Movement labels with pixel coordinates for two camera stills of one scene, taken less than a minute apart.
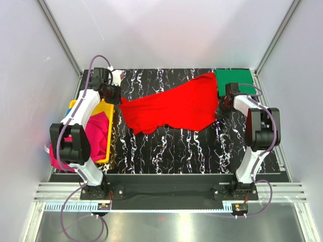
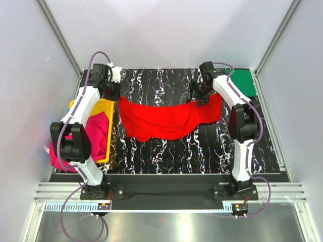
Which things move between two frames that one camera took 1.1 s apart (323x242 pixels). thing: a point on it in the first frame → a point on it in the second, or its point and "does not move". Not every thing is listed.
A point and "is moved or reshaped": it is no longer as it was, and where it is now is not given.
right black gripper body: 223,111 → 201,93
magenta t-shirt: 97,128 does not move
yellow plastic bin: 104,106 does not move
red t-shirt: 193,105 is moved or reshaped
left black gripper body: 113,94 does not move
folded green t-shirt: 235,75 does not move
